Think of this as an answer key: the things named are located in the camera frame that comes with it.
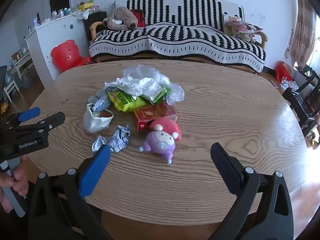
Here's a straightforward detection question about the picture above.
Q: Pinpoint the white plastic bag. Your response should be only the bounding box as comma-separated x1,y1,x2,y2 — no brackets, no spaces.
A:
83,103,114,133

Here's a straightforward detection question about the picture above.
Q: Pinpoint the black bench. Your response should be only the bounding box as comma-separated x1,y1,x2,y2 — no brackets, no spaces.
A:
281,87,320,137

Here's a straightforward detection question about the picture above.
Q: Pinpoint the black-white striped sofa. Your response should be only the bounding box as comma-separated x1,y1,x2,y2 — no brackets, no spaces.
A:
89,0,267,73

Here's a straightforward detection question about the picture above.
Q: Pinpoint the yellow toy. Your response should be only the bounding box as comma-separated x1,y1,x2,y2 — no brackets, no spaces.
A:
0,100,10,117

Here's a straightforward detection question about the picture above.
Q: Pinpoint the crumpled white wrapper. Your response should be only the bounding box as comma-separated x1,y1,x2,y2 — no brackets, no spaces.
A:
87,90,112,112

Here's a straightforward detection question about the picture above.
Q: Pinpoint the black chair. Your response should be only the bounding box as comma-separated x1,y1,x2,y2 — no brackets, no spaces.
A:
294,64,320,88

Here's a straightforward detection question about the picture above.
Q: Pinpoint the red bag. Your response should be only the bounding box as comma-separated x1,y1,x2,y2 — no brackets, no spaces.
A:
275,61,293,83

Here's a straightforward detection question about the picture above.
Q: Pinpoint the red cushion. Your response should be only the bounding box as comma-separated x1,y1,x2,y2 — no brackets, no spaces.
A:
130,9,146,28

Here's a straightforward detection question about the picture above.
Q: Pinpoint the white cabinet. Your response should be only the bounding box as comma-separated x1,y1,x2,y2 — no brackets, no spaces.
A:
25,12,90,80

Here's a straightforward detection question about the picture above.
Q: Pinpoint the black side cabinet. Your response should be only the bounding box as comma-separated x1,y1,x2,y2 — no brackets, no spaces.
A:
83,11,108,42

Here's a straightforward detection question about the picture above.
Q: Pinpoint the green packet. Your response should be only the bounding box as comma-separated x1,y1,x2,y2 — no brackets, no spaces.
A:
142,85,173,104

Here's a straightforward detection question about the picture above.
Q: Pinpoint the brown curtain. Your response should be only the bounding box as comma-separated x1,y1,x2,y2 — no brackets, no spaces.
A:
291,0,317,68

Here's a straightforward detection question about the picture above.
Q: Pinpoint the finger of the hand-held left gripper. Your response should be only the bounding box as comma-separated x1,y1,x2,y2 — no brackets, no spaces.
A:
15,112,66,140
14,107,41,123

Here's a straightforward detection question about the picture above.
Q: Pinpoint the row of small bottles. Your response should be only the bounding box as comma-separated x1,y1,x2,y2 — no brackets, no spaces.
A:
31,7,75,28

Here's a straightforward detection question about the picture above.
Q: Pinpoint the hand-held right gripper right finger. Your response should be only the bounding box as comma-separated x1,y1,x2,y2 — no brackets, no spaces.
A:
210,142,294,240

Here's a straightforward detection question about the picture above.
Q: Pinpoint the printed pillow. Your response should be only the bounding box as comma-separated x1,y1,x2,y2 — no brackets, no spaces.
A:
224,15,264,43

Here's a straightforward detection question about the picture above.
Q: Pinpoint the person's left hand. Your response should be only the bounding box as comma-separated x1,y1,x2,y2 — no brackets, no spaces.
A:
0,155,30,213

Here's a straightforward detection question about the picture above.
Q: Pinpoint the white cloth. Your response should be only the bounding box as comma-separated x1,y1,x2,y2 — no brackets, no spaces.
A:
79,9,97,20

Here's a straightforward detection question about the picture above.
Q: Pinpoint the crumpled foil wrapper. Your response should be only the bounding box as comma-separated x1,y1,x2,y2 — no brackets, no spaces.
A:
92,122,132,153

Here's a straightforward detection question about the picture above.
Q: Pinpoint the yellow-green snack bag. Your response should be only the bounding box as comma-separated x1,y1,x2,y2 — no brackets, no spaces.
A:
107,89,148,113

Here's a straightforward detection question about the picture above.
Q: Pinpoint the red box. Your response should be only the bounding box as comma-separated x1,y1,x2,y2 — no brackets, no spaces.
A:
132,102,180,132

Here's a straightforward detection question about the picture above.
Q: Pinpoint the pink and purple plush toy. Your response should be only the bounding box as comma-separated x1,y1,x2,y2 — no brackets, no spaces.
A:
138,118,182,165

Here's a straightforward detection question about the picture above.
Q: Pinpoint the white shelf rack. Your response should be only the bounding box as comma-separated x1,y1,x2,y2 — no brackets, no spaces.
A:
4,47,34,103

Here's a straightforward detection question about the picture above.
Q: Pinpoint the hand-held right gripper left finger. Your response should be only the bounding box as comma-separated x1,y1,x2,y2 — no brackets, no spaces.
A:
27,145,112,240

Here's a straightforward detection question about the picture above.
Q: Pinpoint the red bear-shaped stool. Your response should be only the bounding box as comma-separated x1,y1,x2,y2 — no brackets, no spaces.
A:
51,39,93,72

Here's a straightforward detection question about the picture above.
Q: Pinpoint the brown plush toy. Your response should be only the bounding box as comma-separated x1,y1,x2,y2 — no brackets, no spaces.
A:
103,6,138,32

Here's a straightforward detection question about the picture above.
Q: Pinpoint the yellow box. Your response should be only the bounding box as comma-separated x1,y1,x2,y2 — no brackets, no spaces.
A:
77,1,94,12

